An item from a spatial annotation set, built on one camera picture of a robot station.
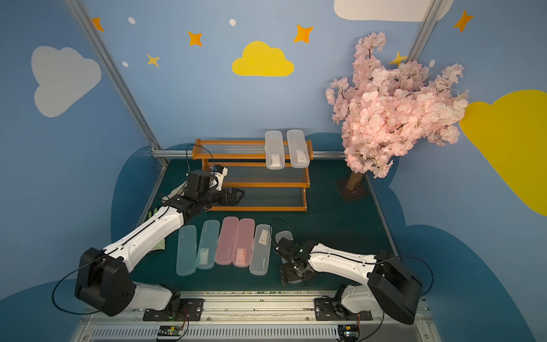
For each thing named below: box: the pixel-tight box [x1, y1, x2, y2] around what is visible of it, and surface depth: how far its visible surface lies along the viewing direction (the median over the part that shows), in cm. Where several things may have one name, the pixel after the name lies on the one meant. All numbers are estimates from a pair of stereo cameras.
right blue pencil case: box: [195, 219, 221, 270], surface depth 91 cm
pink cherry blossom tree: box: [325, 31, 470, 191], surface depth 67 cm
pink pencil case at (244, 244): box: [232, 218, 256, 268], surface depth 92 cm
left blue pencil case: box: [175, 225, 198, 277], surface depth 87 cm
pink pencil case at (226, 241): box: [214, 216, 240, 266], surface depth 93 cm
